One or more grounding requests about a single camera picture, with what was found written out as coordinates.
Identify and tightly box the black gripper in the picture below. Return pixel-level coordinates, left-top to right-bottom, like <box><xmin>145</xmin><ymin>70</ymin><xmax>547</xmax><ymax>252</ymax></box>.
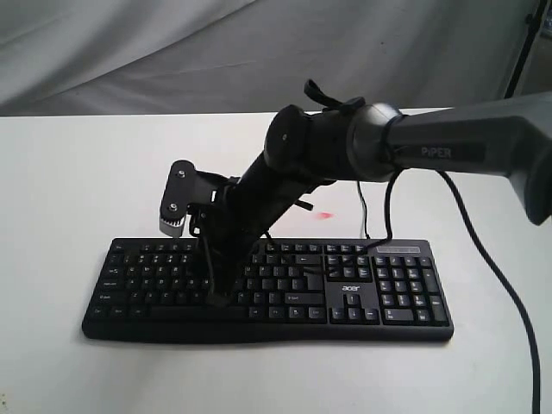
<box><xmin>185</xmin><ymin>171</ymin><xmax>280</xmax><ymax>307</ymax></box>

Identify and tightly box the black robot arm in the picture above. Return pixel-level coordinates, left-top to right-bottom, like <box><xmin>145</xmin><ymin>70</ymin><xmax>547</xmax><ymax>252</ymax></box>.
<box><xmin>200</xmin><ymin>94</ymin><xmax>551</xmax><ymax>306</ymax></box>

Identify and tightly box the black acer keyboard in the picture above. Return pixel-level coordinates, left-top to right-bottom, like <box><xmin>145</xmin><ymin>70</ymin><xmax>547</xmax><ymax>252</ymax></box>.
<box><xmin>81</xmin><ymin>238</ymin><xmax>454</xmax><ymax>344</ymax></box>

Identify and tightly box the grey backdrop cloth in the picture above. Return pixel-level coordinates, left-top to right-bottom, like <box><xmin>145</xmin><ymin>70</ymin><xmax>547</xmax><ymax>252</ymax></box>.
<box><xmin>1</xmin><ymin>1</ymin><xmax>537</xmax><ymax>116</ymax></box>

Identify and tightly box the black tripod stand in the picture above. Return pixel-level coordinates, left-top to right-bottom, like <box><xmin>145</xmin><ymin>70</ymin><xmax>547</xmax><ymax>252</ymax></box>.
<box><xmin>503</xmin><ymin>0</ymin><xmax>549</xmax><ymax>99</ymax></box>

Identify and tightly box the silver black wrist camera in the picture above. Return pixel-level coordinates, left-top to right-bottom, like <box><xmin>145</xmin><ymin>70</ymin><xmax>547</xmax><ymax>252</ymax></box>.
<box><xmin>160</xmin><ymin>160</ymin><xmax>197</xmax><ymax>238</ymax></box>

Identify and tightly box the thin black keyboard cable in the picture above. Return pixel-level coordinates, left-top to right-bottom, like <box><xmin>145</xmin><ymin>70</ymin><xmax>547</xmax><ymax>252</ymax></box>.
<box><xmin>356</xmin><ymin>179</ymin><xmax>373</xmax><ymax>240</ymax></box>

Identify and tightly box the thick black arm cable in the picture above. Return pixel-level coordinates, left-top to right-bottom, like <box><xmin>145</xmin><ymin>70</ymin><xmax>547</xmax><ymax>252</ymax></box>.
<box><xmin>381</xmin><ymin>166</ymin><xmax>543</xmax><ymax>414</ymax></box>

